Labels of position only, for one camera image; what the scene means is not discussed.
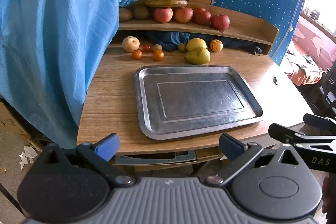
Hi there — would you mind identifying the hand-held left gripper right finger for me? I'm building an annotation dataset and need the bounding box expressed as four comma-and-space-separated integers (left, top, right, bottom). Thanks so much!
204, 133, 308, 186

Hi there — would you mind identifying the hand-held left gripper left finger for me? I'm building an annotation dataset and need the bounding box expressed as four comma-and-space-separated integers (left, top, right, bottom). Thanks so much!
35, 133, 135, 186

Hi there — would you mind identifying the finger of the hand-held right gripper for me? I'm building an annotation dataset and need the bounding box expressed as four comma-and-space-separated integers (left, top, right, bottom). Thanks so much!
303, 114, 336, 132
268, 123, 336, 148

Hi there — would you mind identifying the metal tray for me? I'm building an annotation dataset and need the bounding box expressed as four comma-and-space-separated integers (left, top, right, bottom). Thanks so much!
135, 65, 263, 141

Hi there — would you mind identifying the brown pear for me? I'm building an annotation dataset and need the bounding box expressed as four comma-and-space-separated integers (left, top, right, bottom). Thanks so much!
184, 47, 211, 65

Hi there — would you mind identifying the small yellow-orange apple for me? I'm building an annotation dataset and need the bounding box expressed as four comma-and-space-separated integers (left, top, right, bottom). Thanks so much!
209, 39, 223, 52

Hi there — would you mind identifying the beige speckled round fruit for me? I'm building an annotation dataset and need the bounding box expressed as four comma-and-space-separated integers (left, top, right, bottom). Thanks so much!
122, 36, 140, 53

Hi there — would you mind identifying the yellow lemon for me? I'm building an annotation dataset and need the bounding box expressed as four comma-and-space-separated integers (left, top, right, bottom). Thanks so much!
186, 38, 208, 52

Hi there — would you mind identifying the black equipment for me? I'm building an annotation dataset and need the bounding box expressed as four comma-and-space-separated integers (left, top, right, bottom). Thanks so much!
319, 61, 336, 119

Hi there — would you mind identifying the pink bedding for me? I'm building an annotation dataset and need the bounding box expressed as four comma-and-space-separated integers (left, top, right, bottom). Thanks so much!
283, 14, 336, 86

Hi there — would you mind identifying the torn white paper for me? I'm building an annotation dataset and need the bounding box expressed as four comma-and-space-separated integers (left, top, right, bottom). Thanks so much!
19, 145, 40, 169

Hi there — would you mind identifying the wooden shelf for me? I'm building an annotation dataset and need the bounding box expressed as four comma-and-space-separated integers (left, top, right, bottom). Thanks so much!
112, 2, 280, 55

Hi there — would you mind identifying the dark blue cloth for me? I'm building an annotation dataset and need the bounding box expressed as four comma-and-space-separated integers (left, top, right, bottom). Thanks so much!
144, 31, 263, 54

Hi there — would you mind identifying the red apple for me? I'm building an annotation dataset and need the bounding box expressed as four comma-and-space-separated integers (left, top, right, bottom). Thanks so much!
211, 14, 230, 31
154, 7, 173, 23
193, 7, 212, 25
174, 7, 194, 24

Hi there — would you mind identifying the light blue cloth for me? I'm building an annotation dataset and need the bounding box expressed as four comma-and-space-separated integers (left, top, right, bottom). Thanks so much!
0, 0, 120, 149

